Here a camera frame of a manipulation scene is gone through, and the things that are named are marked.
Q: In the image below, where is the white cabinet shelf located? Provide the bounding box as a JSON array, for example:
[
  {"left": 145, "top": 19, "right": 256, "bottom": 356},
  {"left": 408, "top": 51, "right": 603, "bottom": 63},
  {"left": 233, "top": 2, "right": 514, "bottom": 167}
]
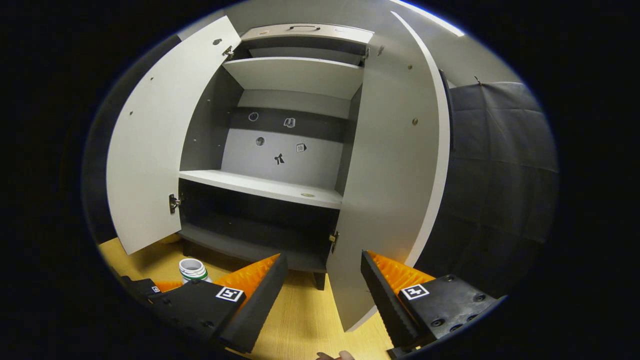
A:
[
  {"left": 222, "top": 56, "right": 364, "bottom": 100},
  {"left": 179, "top": 169, "right": 344, "bottom": 210}
]

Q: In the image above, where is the beige cabinet drawer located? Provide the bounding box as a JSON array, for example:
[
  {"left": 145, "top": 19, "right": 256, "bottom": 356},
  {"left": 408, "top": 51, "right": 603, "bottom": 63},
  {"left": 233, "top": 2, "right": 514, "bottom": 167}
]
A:
[{"left": 241, "top": 23, "right": 375, "bottom": 45}]

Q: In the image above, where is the white cabinet door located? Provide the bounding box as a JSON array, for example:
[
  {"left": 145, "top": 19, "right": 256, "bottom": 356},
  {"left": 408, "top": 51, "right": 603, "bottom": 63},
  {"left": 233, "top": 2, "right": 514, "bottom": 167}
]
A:
[
  {"left": 326, "top": 11, "right": 452, "bottom": 333},
  {"left": 106, "top": 15, "right": 242, "bottom": 256}
]

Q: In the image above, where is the black backdrop cloth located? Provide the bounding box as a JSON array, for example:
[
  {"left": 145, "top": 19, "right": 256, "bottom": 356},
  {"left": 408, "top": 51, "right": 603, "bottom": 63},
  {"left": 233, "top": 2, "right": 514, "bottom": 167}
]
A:
[{"left": 415, "top": 81, "right": 560, "bottom": 298}]

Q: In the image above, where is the black door handle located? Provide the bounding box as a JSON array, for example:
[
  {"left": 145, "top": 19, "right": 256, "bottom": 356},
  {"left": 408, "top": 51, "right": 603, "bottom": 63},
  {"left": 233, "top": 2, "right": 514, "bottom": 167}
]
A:
[{"left": 439, "top": 69, "right": 456, "bottom": 152}]

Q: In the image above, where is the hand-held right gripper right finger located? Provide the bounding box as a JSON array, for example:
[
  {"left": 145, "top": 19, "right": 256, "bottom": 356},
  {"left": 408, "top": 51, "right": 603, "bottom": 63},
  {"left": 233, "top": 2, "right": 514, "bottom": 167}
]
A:
[{"left": 360, "top": 250, "right": 501, "bottom": 357}]

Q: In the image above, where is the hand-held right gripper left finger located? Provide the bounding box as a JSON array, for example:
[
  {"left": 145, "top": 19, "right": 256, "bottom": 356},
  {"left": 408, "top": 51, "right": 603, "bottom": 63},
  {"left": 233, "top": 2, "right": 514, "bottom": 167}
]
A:
[{"left": 147, "top": 252, "right": 289, "bottom": 355}]

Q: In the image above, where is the white bottle green label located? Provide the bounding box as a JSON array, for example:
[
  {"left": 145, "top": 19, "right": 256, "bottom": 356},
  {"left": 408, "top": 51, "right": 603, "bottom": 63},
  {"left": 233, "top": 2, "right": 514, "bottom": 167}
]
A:
[{"left": 178, "top": 258, "right": 211, "bottom": 285}]

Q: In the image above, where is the white grey cabinet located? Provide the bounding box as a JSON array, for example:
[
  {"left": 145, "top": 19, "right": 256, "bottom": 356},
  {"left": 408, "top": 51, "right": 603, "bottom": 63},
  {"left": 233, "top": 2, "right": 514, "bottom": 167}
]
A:
[{"left": 177, "top": 23, "right": 376, "bottom": 291}]

